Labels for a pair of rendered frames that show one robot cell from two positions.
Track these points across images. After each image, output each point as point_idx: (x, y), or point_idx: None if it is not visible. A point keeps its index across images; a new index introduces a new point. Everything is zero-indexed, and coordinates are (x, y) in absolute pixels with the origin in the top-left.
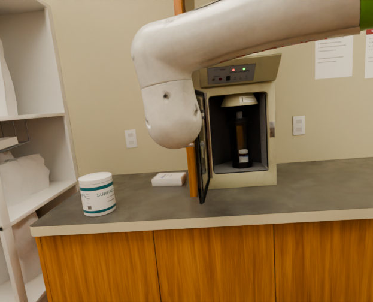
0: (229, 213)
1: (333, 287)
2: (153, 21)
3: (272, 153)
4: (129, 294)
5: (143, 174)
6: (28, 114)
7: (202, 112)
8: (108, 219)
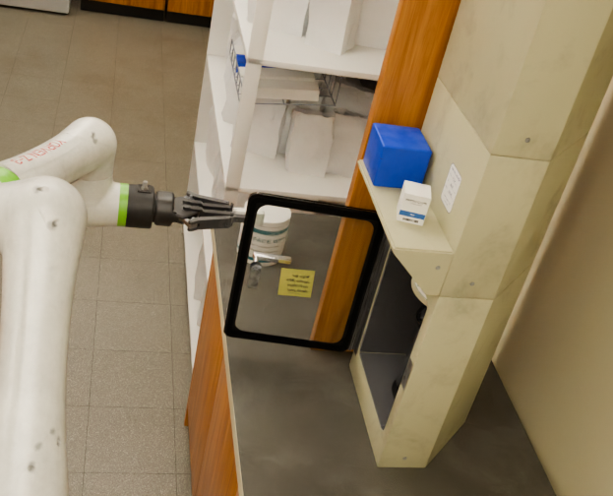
0: (238, 380)
1: None
2: (79, 120)
3: (393, 411)
4: (213, 361)
5: None
6: (341, 70)
7: (188, 223)
8: (227, 265)
